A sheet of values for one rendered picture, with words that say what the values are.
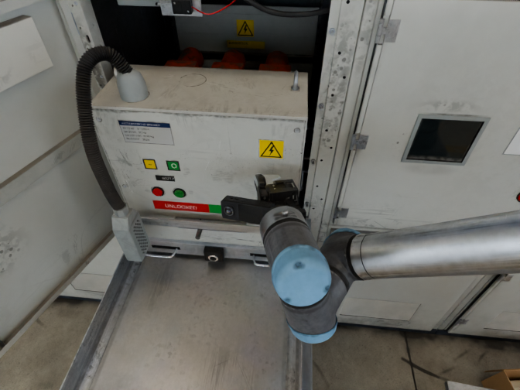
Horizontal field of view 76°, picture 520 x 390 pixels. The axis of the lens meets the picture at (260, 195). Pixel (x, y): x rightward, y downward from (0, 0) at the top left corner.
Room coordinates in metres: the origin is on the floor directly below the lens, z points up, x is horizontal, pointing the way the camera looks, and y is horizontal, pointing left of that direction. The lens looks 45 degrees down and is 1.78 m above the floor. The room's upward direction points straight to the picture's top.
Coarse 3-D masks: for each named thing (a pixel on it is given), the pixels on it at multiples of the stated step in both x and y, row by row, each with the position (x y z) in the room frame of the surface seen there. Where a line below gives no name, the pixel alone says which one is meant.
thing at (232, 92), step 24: (144, 72) 0.83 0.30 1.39; (168, 72) 0.83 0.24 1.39; (192, 72) 0.83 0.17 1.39; (216, 72) 0.83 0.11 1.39; (240, 72) 0.83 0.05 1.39; (264, 72) 0.83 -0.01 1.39; (288, 72) 0.83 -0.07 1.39; (96, 96) 0.71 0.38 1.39; (120, 96) 0.71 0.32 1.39; (168, 96) 0.71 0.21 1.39; (192, 96) 0.71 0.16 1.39; (216, 96) 0.71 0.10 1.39; (240, 96) 0.71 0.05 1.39; (264, 96) 0.71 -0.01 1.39; (288, 96) 0.71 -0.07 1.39
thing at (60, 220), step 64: (0, 0) 0.74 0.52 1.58; (64, 0) 0.87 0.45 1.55; (0, 64) 0.68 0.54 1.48; (64, 64) 0.84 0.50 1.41; (0, 128) 0.64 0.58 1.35; (64, 128) 0.76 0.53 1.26; (0, 192) 0.55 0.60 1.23; (64, 192) 0.69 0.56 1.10; (0, 256) 0.48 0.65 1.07; (64, 256) 0.59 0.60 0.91; (0, 320) 0.39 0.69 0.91
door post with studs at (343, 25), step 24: (336, 0) 0.81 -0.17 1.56; (360, 0) 0.80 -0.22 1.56; (336, 24) 0.81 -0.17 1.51; (336, 48) 0.81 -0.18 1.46; (336, 72) 0.81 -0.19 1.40; (336, 96) 0.81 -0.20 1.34; (336, 120) 0.81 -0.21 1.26; (312, 144) 0.81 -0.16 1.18; (312, 168) 0.81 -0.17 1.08; (312, 192) 0.81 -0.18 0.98; (312, 216) 0.81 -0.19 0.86
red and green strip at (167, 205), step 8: (152, 200) 0.65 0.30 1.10; (160, 200) 0.65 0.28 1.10; (160, 208) 0.65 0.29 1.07; (168, 208) 0.65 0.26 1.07; (176, 208) 0.65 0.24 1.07; (184, 208) 0.64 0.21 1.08; (192, 208) 0.64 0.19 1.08; (200, 208) 0.64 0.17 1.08; (208, 208) 0.64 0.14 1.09; (216, 208) 0.63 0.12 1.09
